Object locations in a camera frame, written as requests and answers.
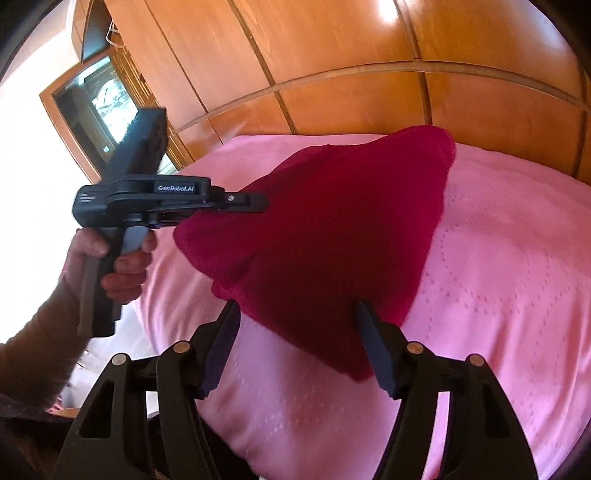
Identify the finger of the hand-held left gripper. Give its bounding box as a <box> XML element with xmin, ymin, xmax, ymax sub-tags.
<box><xmin>216</xmin><ymin>191</ymin><xmax>270</xmax><ymax>215</ymax></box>

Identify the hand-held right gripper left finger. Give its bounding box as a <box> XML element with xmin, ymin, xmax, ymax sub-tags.
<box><xmin>53</xmin><ymin>300</ymin><xmax>242</xmax><ymax>480</ymax></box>

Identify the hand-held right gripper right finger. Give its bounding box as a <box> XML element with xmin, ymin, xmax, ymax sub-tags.
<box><xmin>353</xmin><ymin>300</ymin><xmax>539</xmax><ymax>480</ymax></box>

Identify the maroon embroidered sweater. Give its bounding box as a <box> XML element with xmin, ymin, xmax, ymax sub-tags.
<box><xmin>173</xmin><ymin>126</ymin><xmax>458</xmax><ymax>384</ymax></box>

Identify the person's left forearm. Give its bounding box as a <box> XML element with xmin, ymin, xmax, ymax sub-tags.
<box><xmin>0</xmin><ymin>274</ymin><xmax>93</xmax><ymax>414</ymax></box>

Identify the person's left hand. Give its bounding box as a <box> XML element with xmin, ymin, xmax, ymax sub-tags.
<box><xmin>61</xmin><ymin>226</ymin><xmax>158</xmax><ymax>306</ymax></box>

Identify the wooden cabinet with glass door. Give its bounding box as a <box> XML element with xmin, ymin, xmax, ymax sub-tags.
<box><xmin>39</xmin><ymin>0</ymin><xmax>197</xmax><ymax>185</ymax></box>

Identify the pink bedspread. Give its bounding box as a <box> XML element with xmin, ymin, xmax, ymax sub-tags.
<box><xmin>117</xmin><ymin>134</ymin><xmax>591</xmax><ymax>480</ymax></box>

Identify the wooden headboard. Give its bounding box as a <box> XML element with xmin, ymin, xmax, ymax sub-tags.
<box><xmin>104</xmin><ymin>0</ymin><xmax>591</xmax><ymax>185</ymax></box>

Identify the person's dark clothing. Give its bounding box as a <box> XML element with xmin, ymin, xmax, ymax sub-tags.
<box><xmin>0</xmin><ymin>392</ymin><xmax>93</xmax><ymax>480</ymax></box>

